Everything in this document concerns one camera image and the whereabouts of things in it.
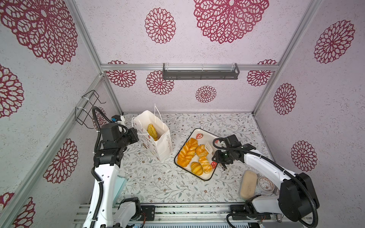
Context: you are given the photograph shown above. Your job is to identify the small round patterned dish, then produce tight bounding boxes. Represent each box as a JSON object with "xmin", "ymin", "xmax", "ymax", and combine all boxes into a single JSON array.
[{"xmin": 257, "ymin": 176, "xmax": 275, "ymax": 195}]

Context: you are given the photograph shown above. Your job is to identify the long braided orange bread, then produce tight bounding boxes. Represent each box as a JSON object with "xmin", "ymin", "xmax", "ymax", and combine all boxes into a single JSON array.
[{"xmin": 177, "ymin": 138, "xmax": 198, "ymax": 167}]

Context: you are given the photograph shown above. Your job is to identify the striped bread roll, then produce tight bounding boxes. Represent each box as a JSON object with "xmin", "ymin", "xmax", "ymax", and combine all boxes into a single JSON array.
[{"xmin": 147, "ymin": 123, "xmax": 159, "ymax": 141}]

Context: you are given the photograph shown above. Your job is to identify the beige sponge block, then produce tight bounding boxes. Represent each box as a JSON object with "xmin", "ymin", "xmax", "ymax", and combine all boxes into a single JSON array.
[{"xmin": 240, "ymin": 170, "xmax": 258, "ymax": 200}]

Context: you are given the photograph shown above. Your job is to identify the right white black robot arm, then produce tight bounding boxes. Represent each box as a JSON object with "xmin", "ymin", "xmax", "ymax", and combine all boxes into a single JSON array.
[{"xmin": 212, "ymin": 135, "xmax": 320, "ymax": 228}]

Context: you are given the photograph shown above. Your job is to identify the white tray black rim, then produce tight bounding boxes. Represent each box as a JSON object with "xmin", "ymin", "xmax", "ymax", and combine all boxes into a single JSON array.
[{"xmin": 174, "ymin": 128, "xmax": 218, "ymax": 181}]

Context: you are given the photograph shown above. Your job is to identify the black wall shelf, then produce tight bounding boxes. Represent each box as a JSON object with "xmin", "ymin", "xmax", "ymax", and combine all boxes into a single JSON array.
[{"xmin": 162, "ymin": 64, "xmax": 240, "ymax": 80}]

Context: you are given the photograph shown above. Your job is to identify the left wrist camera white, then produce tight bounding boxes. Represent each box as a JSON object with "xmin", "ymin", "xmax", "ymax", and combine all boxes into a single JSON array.
[{"xmin": 111, "ymin": 115, "xmax": 125, "ymax": 125}]

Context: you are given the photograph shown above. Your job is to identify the yellow bun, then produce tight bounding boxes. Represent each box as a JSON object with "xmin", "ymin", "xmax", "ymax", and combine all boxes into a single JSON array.
[{"xmin": 191, "ymin": 162, "xmax": 203, "ymax": 176}]

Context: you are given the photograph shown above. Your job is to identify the black wire wall rack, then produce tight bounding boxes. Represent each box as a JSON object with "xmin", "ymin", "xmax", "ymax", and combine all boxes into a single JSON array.
[{"xmin": 74, "ymin": 90, "xmax": 106, "ymax": 129}]

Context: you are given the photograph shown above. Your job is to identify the light green box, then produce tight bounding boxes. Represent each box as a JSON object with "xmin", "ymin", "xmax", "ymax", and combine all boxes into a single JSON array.
[{"xmin": 113, "ymin": 175, "xmax": 127, "ymax": 206}]

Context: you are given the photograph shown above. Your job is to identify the twisted bread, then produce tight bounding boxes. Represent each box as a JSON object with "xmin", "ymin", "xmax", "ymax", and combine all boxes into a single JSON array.
[{"xmin": 199, "ymin": 156, "xmax": 213, "ymax": 173}]

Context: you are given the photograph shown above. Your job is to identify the metal tongs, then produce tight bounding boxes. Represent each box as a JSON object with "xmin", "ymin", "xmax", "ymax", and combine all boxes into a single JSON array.
[{"xmin": 204, "ymin": 143, "xmax": 227, "ymax": 171}]

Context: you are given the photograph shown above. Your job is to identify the round croissant bread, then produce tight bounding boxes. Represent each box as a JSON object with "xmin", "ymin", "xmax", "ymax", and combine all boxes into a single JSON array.
[{"xmin": 195, "ymin": 144, "xmax": 209, "ymax": 158}]

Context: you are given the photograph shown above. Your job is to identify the white paper bag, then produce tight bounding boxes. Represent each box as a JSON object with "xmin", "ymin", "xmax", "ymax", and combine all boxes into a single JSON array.
[{"xmin": 132, "ymin": 106, "xmax": 173, "ymax": 162}]

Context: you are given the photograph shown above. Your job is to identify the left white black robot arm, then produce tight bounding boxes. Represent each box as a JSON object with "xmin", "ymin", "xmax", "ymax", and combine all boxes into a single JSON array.
[{"xmin": 83, "ymin": 106, "xmax": 142, "ymax": 228}]

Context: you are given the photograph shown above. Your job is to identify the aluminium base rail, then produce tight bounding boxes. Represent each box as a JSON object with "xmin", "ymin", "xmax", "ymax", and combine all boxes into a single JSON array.
[{"xmin": 71, "ymin": 203, "xmax": 302, "ymax": 226}]

